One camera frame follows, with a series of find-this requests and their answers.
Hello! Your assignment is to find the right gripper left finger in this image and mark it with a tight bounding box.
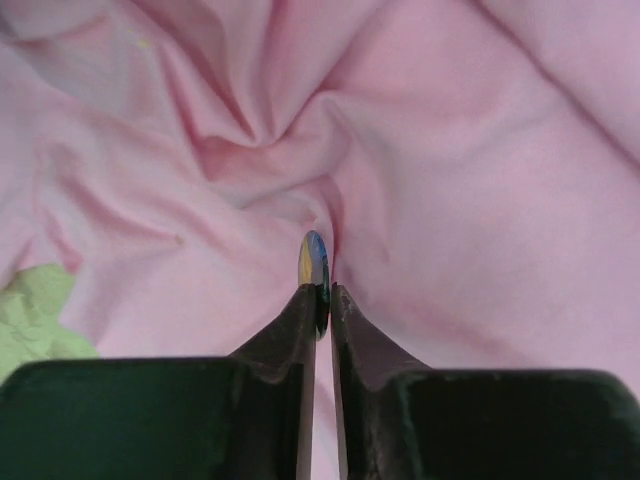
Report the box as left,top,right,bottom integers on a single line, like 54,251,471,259
1,284,318,479

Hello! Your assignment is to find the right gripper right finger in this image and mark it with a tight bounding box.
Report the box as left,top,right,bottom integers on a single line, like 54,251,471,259
331,285,639,480

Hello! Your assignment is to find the pink t-shirt garment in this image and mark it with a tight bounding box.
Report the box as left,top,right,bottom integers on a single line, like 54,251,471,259
1,1,639,479

